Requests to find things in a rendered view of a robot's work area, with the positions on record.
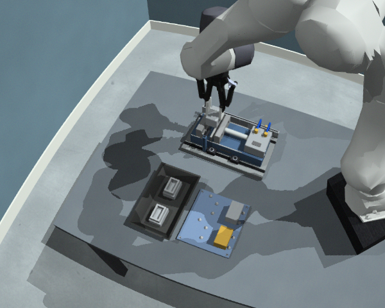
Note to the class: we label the yellow rectangular block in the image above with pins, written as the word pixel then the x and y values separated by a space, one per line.
pixel 223 237

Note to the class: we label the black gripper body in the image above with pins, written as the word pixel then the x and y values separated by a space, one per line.
pixel 223 78

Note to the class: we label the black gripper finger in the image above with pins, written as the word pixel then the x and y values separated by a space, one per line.
pixel 222 97
pixel 205 95

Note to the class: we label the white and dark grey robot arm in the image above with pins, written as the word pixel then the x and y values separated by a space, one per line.
pixel 338 35

